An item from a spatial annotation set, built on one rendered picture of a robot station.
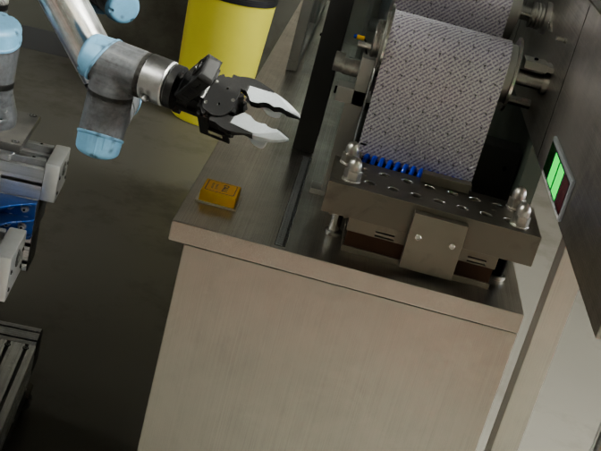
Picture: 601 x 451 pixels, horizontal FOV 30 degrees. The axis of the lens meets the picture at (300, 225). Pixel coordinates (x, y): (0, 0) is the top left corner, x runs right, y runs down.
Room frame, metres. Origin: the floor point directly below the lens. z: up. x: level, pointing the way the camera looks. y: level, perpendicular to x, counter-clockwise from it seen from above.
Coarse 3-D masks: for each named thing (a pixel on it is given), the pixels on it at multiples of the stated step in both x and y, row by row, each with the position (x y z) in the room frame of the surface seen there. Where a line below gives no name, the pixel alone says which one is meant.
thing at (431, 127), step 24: (384, 72) 2.12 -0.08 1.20; (384, 96) 2.12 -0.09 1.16; (408, 96) 2.12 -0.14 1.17; (432, 96) 2.12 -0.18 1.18; (456, 96) 2.12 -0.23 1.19; (384, 120) 2.12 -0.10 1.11; (408, 120) 2.12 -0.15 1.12; (432, 120) 2.12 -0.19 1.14; (456, 120) 2.12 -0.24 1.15; (480, 120) 2.12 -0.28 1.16; (360, 144) 2.12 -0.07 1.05; (384, 144) 2.12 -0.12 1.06; (408, 144) 2.12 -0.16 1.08; (432, 144) 2.12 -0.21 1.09; (456, 144) 2.12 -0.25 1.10; (480, 144) 2.12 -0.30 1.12; (432, 168) 2.12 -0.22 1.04; (456, 168) 2.12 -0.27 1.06
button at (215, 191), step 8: (208, 184) 2.02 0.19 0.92; (216, 184) 2.04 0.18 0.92; (224, 184) 2.05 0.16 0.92; (232, 184) 2.06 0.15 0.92; (200, 192) 1.99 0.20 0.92; (208, 192) 1.99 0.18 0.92; (216, 192) 1.99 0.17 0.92; (224, 192) 2.00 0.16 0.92; (232, 192) 2.01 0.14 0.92; (208, 200) 1.99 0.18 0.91; (216, 200) 1.99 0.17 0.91; (224, 200) 1.99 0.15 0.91; (232, 200) 1.99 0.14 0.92
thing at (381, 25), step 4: (380, 20) 2.18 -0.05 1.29; (380, 24) 2.17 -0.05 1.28; (384, 24) 2.17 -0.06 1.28; (380, 28) 2.16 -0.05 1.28; (384, 28) 2.16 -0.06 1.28; (376, 32) 2.15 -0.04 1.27; (380, 32) 2.15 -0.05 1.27; (376, 36) 2.15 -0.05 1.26; (380, 36) 2.15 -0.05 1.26; (376, 40) 2.15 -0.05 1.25; (380, 40) 2.15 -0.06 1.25; (372, 44) 2.16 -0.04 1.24; (376, 44) 2.15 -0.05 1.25; (380, 44) 2.15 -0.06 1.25; (372, 48) 2.15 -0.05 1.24; (376, 48) 2.15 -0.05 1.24; (372, 52) 2.16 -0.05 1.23; (376, 52) 2.16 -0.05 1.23; (372, 56) 2.17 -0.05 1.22; (376, 56) 2.16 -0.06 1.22
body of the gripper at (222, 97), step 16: (176, 80) 1.69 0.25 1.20; (224, 80) 1.70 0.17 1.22; (208, 96) 1.67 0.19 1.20; (224, 96) 1.68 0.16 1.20; (240, 96) 1.68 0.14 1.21; (176, 112) 1.73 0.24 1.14; (192, 112) 1.71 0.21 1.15; (208, 112) 1.65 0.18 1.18; (224, 112) 1.66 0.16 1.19; (240, 112) 1.72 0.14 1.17; (208, 128) 1.70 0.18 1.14
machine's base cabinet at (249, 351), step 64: (192, 256) 1.87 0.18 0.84; (192, 320) 1.87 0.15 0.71; (256, 320) 1.87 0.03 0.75; (320, 320) 1.87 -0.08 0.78; (384, 320) 1.86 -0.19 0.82; (448, 320) 1.86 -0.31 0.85; (192, 384) 1.87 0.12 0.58; (256, 384) 1.87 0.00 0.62; (320, 384) 1.87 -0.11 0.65; (384, 384) 1.86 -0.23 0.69; (448, 384) 1.86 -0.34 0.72; (192, 448) 1.87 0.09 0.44; (256, 448) 1.87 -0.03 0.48; (320, 448) 1.87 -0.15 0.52; (384, 448) 1.86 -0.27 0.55; (448, 448) 1.86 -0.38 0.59
